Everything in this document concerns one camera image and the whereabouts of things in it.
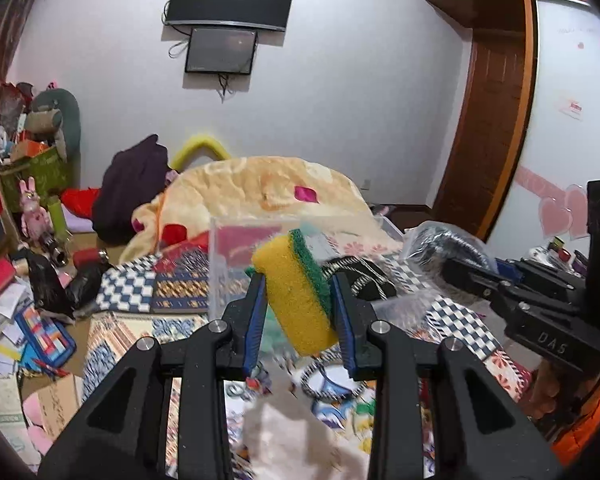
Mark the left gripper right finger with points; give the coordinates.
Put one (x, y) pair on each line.
(479, 431)

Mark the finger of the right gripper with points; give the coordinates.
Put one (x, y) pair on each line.
(477, 281)
(536, 275)

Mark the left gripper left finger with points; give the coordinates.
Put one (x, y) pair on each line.
(119, 432)

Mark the bagged steel wool scrubber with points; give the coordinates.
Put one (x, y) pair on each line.
(432, 243)

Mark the black bag with silver chain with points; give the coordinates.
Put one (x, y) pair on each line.
(366, 279)

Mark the clear plastic storage box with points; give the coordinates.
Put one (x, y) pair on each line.
(232, 243)

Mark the yellow green sponge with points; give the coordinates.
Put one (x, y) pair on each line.
(298, 292)

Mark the right hand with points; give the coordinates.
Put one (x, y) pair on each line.
(542, 399)

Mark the pink heart decoration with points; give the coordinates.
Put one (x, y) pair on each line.
(565, 213)

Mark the colourful pencil case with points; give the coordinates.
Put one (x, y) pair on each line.
(50, 341)

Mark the beige cloth pouch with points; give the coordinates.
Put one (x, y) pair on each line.
(285, 440)

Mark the pink bunny doll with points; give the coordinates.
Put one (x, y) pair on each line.
(35, 220)

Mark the cream floral blanket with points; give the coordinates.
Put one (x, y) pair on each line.
(243, 188)

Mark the dark purple garment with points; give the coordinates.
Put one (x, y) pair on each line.
(134, 177)

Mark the green cardboard box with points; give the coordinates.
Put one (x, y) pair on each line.
(51, 173)

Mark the brown wooden door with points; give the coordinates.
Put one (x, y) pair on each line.
(494, 114)

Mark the green grey plush toy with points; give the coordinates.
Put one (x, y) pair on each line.
(55, 115)

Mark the small wall monitor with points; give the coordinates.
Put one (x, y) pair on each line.
(220, 51)

